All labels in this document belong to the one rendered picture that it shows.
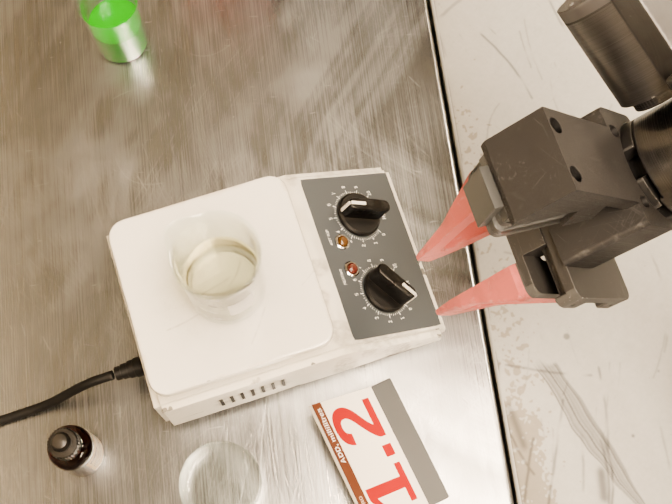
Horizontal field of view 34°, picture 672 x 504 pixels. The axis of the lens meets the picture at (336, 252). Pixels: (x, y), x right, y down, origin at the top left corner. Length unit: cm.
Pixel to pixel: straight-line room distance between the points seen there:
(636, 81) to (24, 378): 47
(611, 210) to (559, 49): 33
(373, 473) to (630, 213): 27
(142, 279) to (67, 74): 22
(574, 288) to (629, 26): 13
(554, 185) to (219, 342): 27
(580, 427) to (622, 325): 8
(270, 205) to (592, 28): 26
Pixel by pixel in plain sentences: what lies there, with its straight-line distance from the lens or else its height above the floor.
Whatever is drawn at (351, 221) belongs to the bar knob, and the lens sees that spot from 75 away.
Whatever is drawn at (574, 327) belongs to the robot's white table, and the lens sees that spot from 80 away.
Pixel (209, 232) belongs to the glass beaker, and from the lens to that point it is 67.
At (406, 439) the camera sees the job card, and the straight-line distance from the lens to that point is 77.
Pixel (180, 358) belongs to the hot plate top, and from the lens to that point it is 70.
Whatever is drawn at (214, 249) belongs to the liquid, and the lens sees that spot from 68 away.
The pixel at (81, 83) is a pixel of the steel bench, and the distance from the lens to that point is 87.
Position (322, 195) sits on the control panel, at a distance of 75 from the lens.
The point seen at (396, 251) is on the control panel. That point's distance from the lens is 76.
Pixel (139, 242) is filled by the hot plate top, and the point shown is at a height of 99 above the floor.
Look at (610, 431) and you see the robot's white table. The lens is 80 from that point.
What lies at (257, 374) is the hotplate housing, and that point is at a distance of 71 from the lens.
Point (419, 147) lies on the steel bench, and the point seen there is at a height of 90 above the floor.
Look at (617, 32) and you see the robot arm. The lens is 55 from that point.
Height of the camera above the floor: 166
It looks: 72 degrees down
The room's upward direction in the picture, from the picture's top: straight up
